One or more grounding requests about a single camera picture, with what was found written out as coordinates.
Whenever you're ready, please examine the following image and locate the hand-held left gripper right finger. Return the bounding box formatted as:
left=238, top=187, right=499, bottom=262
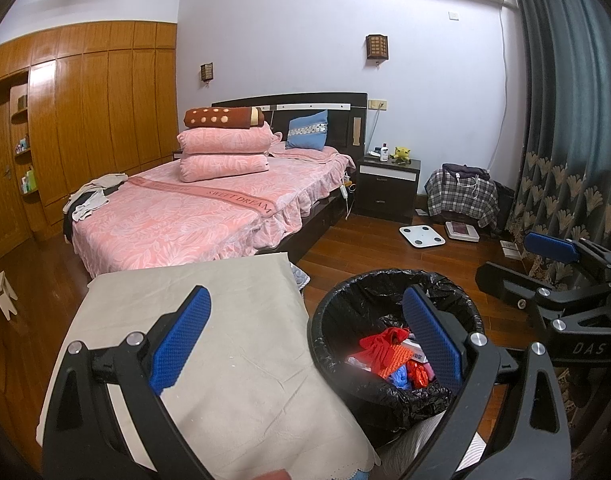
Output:
left=402, top=285, right=571, bottom=480

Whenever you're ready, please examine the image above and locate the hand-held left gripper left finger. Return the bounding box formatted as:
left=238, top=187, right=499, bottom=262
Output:
left=42, top=285, right=214, bottom=480

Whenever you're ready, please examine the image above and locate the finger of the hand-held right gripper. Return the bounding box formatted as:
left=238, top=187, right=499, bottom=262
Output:
left=524, top=232, right=611, bottom=286
left=477, top=262, right=611, bottom=331

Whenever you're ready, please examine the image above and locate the white cardboard box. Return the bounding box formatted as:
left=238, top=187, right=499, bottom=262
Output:
left=403, top=337, right=429, bottom=363

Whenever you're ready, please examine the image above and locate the red plastic bag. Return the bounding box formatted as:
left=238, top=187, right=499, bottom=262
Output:
left=408, top=360, right=431, bottom=388

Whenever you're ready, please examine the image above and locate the orange foam mesh mat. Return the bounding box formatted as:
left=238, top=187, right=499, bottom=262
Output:
left=373, top=342, right=411, bottom=378

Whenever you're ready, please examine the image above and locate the red glove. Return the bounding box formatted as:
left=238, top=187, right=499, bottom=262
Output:
left=359, top=327, right=411, bottom=363

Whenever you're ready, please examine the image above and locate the trash bin with black liner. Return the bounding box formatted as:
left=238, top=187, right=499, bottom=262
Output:
left=307, top=269, right=486, bottom=453

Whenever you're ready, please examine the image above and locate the red and blue plastic wrapper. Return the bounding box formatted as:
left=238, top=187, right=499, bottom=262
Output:
left=388, top=365, right=413, bottom=391

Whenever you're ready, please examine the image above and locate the black bag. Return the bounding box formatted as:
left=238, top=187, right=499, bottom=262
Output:
left=493, top=182, right=519, bottom=233

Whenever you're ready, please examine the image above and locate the scale with red centre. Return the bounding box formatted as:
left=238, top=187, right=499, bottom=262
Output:
left=445, top=220, right=480, bottom=242

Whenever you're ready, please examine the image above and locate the plaid cloth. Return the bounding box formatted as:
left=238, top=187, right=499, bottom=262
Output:
left=425, top=169, right=499, bottom=231

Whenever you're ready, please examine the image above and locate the white bathroom scale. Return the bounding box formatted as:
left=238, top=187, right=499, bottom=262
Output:
left=399, top=224, right=446, bottom=250

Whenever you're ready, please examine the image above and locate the dark garment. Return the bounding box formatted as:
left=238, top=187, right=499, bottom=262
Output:
left=443, top=162, right=491, bottom=181

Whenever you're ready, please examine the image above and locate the pink floral bedspread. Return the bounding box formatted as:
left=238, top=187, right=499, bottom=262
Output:
left=72, top=152, right=357, bottom=278

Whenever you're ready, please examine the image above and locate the blue quilted mat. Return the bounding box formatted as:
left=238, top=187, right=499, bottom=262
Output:
left=290, top=260, right=311, bottom=292

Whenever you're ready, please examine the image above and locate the teal patterned curtain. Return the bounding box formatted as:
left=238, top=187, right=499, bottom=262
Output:
left=505, top=0, right=611, bottom=411

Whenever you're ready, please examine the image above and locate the pile of grey clothes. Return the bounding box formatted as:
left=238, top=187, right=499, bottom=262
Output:
left=66, top=172, right=129, bottom=222

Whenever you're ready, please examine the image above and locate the small wooden stool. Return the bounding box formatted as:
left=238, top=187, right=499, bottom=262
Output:
left=0, top=271, right=19, bottom=321

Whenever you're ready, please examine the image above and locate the flat pink pillow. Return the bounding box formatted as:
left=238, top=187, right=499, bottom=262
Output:
left=270, top=142, right=339, bottom=161

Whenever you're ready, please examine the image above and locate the brown dotted bolster pillow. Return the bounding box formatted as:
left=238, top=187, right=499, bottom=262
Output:
left=184, top=106, right=266, bottom=129

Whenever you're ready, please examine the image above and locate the wooden door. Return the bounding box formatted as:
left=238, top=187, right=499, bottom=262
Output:
left=0, top=105, right=31, bottom=261

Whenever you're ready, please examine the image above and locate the wooden wardrobe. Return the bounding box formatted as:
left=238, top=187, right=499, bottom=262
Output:
left=0, top=20, right=179, bottom=261

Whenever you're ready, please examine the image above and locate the blue cushion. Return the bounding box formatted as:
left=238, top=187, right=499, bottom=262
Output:
left=286, top=110, right=329, bottom=151

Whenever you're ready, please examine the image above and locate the dark wooden bed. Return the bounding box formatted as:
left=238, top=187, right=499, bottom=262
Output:
left=63, top=92, right=369, bottom=281

